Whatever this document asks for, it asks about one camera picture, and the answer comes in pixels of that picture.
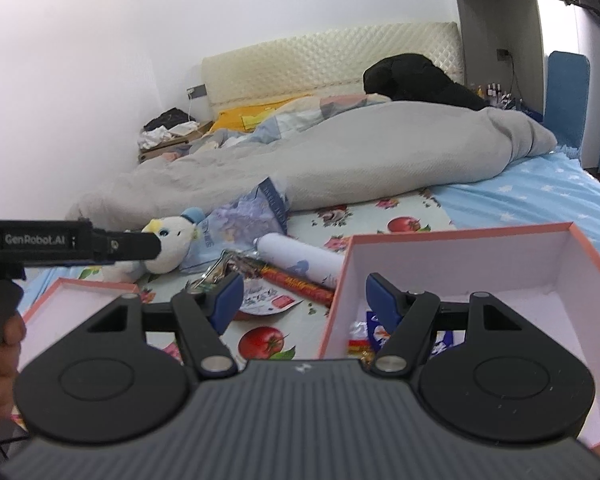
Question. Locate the orange box lid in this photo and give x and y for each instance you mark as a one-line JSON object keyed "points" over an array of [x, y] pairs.
{"points": [[62, 308]]}

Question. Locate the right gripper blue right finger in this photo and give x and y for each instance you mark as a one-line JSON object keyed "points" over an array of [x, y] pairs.
{"points": [[396, 309]]}

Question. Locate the blue chair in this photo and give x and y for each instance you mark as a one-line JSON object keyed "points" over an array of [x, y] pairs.
{"points": [[566, 100]]}

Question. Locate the blue snack bag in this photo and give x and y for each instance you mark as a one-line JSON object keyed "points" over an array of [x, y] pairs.
{"points": [[377, 336]]}

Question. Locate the white spray bottle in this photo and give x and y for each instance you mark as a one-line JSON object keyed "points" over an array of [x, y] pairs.
{"points": [[318, 265]]}

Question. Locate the blue tissue pack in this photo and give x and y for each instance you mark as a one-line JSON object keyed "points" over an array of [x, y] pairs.
{"points": [[237, 225]]}

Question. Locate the white red small packet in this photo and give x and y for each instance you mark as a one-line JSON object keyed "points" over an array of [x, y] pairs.
{"points": [[262, 298]]}

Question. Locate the grey wardrobe shelf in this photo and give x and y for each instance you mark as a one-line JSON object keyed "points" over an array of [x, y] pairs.
{"points": [[503, 44]]}

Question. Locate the yellow pillow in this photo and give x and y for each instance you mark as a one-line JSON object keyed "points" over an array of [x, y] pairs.
{"points": [[246, 118]]}

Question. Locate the white blue plush toy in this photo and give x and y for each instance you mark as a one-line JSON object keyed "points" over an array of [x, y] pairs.
{"points": [[175, 233]]}

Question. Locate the cream padded headboard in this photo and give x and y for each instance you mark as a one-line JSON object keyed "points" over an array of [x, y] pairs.
{"points": [[328, 63]]}

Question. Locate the person left hand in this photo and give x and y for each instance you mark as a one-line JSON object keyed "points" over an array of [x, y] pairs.
{"points": [[14, 333]]}

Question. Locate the grey blanket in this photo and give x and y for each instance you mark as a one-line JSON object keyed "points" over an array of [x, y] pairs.
{"points": [[359, 155]]}

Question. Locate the orange box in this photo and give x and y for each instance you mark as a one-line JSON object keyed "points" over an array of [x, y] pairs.
{"points": [[549, 273]]}

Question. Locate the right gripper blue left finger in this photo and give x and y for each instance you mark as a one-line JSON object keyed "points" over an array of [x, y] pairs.
{"points": [[201, 320]]}

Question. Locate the black clothing pile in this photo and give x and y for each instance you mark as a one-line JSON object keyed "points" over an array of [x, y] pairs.
{"points": [[413, 77]]}

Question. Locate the red sausage stick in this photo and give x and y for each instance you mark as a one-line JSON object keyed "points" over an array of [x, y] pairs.
{"points": [[300, 286]]}

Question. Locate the clothes pile by wall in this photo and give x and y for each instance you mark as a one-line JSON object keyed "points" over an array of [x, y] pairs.
{"points": [[173, 131]]}

